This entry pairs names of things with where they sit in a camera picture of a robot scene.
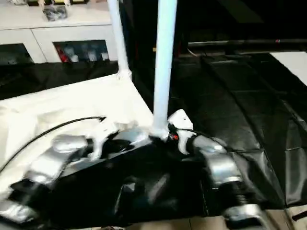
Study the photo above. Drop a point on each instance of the white plastic table top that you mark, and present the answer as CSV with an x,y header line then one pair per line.
x,y
62,105

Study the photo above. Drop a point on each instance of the white plastic table leg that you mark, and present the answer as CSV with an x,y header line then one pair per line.
x,y
117,38
163,67

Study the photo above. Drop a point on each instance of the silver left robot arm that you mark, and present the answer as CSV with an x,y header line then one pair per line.
x,y
53,163

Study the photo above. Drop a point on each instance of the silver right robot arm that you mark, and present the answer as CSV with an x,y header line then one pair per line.
x,y
218,165

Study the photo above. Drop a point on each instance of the black plastic mat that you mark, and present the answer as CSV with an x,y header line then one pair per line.
x,y
230,110

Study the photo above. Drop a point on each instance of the small beige label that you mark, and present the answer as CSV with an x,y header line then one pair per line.
x,y
155,49

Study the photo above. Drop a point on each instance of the white sideboard with glass doors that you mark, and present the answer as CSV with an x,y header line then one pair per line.
x,y
72,28

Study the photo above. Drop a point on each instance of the long black bar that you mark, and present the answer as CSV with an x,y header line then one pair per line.
x,y
249,43

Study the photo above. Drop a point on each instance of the flat white panel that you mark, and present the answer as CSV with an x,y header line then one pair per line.
x,y
292,67

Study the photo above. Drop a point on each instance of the dark object on cabinet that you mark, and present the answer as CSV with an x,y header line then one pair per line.
x,y
55,13

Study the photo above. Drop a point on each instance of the black stand foot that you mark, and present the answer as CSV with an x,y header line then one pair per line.
x,y
300,215

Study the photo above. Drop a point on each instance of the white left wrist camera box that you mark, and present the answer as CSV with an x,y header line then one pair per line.
x,y
106,134

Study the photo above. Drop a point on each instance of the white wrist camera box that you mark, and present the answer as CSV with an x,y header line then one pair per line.
x,y
181,122
106,134

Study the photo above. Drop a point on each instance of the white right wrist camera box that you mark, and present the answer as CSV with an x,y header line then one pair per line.
x,y
181,122

